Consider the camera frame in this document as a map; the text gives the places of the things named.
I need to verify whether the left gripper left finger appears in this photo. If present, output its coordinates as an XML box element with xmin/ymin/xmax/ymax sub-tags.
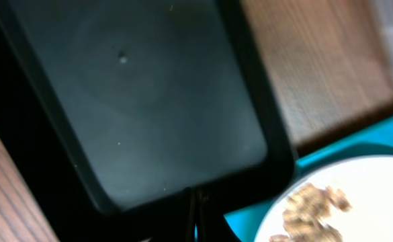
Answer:
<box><xmin>141</xmin><ymin>188</ymin><xmax>196</xmax><ymax>242</ymax></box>

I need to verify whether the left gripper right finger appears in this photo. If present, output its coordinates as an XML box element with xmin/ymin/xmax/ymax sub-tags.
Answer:
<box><xmin>196</xmin><ymin>190</ymin><xmax>241</xmax><ymax>242</ymax></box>

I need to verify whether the peanut shells pile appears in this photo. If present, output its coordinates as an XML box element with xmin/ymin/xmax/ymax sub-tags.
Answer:
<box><xmin>269</xmin><ymin>183</ymin><xmax>351</xmax><ymax>242</ymax></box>

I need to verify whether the black plastic bin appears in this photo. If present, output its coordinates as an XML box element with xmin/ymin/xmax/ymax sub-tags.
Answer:
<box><xmin>0</xmin><ymin>0</ymin><xmax>295</xmax><ymax>241</ymax></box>

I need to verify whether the white round plate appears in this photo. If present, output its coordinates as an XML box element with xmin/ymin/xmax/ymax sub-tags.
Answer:
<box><xmin>255</xmin><ymin>156</ymin><xmax>393</xmax><ymax>242</ymax></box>

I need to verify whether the teal serving tray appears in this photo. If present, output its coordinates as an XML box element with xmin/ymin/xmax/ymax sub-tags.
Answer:
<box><xmin>226</xmin><ymin>117</ymin><xmax>393</xmax><ymax>241</ymax></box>

